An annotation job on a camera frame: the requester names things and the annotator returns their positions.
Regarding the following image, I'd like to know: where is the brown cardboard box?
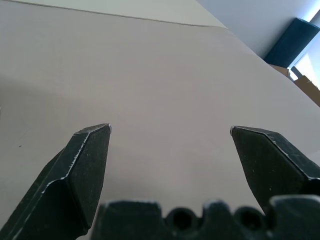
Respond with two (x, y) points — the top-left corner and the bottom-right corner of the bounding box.
(268, 63), (320, 108)

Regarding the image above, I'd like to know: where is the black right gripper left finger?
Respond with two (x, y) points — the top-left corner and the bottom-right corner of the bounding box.
(0, 123), (112, 240)

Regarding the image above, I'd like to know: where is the dark teal curtain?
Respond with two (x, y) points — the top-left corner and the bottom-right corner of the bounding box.
(263, 17), (320, 69)

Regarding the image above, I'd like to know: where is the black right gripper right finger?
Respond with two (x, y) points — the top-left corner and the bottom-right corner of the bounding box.
(229, 125), (320, 216)

